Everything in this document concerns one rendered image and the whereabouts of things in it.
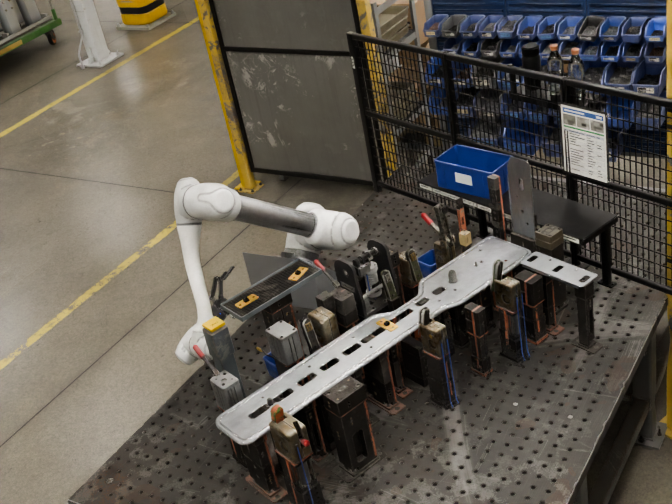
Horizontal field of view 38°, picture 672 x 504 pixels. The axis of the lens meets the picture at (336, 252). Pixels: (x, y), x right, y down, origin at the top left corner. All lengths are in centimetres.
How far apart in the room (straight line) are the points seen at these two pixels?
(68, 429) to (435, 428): 228
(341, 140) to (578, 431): 331
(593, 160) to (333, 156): 279
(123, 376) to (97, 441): 50
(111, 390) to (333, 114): 222
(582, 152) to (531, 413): 105
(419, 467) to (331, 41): 324
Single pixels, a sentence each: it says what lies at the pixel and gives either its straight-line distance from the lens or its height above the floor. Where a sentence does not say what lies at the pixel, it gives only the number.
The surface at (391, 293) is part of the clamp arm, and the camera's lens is 358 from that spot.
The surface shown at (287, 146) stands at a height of 37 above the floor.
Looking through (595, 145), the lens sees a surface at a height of 130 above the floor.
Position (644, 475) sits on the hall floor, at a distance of 424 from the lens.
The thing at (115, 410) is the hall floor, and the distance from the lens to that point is 513.
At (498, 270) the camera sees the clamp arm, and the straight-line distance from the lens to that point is 351.
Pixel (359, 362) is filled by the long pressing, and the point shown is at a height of 100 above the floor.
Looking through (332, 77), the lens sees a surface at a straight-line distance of 602.
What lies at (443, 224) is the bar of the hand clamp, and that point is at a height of 113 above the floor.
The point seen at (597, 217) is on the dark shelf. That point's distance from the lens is 388.
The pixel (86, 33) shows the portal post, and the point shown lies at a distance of 1034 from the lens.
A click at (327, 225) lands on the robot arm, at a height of 108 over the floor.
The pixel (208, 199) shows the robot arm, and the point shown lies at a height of 141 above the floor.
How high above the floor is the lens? 300
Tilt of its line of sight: 31 degrees down
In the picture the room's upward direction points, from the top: 12 degrees counter-clockwise
